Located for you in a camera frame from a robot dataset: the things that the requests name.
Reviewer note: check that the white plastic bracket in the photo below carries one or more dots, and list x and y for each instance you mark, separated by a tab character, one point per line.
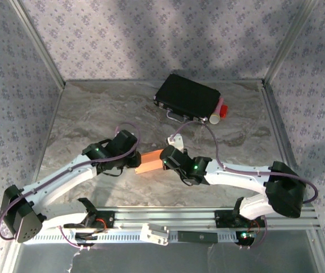
155	234

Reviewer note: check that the black briefcase with metal trim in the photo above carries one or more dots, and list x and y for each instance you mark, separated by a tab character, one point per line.
188	95

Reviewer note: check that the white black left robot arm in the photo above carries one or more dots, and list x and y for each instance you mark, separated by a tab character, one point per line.
20	213

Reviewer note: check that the aluminium side rail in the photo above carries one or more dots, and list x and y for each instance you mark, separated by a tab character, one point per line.
280	136
50	128

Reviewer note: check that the red plastic block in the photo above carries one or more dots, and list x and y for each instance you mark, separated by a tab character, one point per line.
224	111

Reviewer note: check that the orange-brown paper box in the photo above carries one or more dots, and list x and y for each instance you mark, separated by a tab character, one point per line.
148	163

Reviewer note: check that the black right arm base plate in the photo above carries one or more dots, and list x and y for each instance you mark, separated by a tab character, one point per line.
222	219

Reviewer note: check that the wide aluminium frame rail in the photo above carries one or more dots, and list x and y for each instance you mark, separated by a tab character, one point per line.
165	216

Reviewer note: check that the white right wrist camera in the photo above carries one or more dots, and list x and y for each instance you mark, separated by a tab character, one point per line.
176	143

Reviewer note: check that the aluminium corner post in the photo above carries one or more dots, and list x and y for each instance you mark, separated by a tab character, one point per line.
287	42
39	45

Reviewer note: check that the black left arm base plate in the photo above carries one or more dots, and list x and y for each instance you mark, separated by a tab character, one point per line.
108	220

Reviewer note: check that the black flat bar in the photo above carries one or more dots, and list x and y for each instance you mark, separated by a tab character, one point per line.
198	236

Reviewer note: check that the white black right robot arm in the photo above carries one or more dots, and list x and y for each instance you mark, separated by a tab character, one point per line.
286	190

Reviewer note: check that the white torn tape strip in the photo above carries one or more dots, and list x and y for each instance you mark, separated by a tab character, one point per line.
73	261

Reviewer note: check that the pink white marker tube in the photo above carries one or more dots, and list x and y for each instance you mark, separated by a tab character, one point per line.
216	115

